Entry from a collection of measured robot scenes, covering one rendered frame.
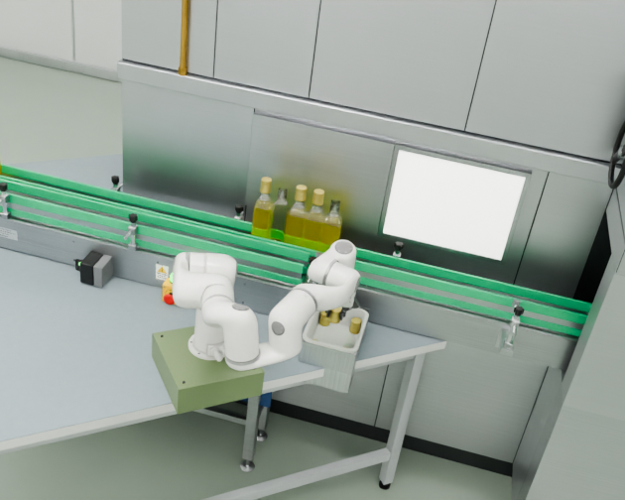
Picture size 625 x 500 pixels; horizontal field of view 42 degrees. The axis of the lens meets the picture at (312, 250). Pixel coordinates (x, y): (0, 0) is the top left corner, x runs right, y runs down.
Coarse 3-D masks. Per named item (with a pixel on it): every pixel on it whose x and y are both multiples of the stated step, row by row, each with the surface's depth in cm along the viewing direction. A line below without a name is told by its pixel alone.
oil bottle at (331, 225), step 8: (328, 216) 257; (336, 216) 257; (328, 224) 257; (336, 224) 256; (328, 232) 259; (336, 232) 258; (320, 240) 261; (328, 240) 260; (336, 240) 260; (320, 248) 262; (328, 248) 262
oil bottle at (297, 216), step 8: (296, 208) 259; (304, 208) 259; (288, 216) 260; (296, 216) 259; (304, 216) 259; (288, 224) 261; (296, 224) 260; (304, 224) 260; (288, 232) 263; (296, 232) 262; (288, 240) 264; (296, 240) 264
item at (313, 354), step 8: (368, 312) 266; (304, 344) 245; (312, 344) 244; (360, 344) 254; (304, 352) 246; (312, 352) 245; (320, 352) 245; (328, 352) 244; (336, 352) 243; (344, 352) 243; (304, 360) 248; (312, 360) 247; (320, 360) 246; (328, 360) 245; (336, 360) 245; (344, 360) 244; (352, 360) 243; (328, 368) 247; (336, 368) 246; (344, 368) 246; (352, 368) 245
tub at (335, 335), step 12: (348, 312) 261; (360, 312) 260; (312, 324) 254; (336, 324) 263; (348, 324) 262; (312, 336) 256; (324, 336) 257; (336, 336) 258; (348, 336) 258; (360, 336) 248; (336, 348) 242; (348, 348) 242
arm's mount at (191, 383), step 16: (160, 336) 236; (176, 336) 237; (160, 352) 232; (176, 352) 231; (160, 368) 234; (176, 368) 226; (192, 368) 227; (208, 368) 228; (224, 368) 228; (256, 368) 230; (176, 384) 220; (192, 384) 221; (208, 384) 222; (224, 384) 225; (240, 384) 228; (256, 384) 231; (176, 400) 223; (192, 400) 223; (208, 400) 226; (224, 400) 229
